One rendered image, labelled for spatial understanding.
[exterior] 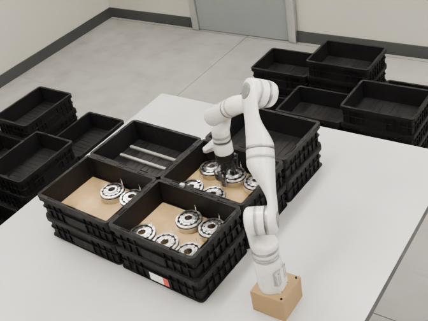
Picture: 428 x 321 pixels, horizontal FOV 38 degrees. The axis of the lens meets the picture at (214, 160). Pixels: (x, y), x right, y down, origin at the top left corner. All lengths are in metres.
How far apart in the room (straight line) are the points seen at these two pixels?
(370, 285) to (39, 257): 1.31
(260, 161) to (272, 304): 0.49
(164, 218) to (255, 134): 0.63
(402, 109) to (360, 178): 0.91
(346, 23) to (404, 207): 2.84
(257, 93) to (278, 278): 0.60
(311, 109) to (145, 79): 1.90
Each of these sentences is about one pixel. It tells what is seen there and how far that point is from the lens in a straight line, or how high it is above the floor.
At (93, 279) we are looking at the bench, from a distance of 2.48.
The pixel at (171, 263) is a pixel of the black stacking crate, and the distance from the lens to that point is 2.23.
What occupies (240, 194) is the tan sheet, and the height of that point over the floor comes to 0.83.
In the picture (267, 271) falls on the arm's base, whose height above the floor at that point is 0.90.
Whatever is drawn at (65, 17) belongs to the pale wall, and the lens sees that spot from 6.25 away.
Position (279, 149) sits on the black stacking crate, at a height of 0.83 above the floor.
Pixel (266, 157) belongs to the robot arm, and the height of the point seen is 1.23.
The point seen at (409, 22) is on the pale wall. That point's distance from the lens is 5.00.
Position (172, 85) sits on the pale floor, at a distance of 5.08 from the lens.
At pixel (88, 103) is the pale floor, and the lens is 5.13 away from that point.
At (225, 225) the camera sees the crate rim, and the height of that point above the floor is 0.93.
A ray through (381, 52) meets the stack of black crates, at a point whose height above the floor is 0.59.
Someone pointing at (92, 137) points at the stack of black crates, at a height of 0.38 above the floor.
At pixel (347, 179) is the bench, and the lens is 2.71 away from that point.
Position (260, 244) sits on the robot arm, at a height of 1.01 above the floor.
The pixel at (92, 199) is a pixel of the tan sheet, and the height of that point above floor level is 0.83.
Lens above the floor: 2.38
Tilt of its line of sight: 35 degrees down
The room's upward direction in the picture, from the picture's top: 11 degrees counter-clockwise
